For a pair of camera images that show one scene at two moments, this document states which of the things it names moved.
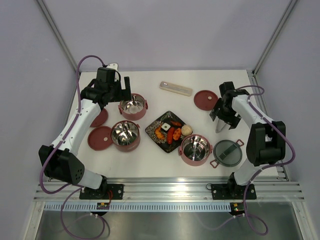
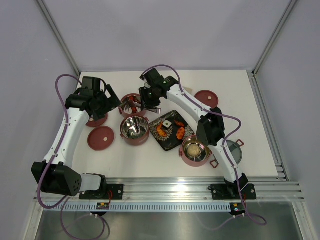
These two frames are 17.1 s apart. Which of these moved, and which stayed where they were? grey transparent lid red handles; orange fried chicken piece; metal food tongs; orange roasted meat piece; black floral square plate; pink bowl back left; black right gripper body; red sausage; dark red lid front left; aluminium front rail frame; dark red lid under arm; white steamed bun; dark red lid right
Moved: orange fried chicken piece; black right gripper body; metal food tongs; red sausage; white steamed bun; orange roasted meat piece
Stayed: pink bowl back left; grey transparent lid red handles; dark red lid front left; black floral square plate; dark red lid under arm; dark red lid right; aluminium front rail frame
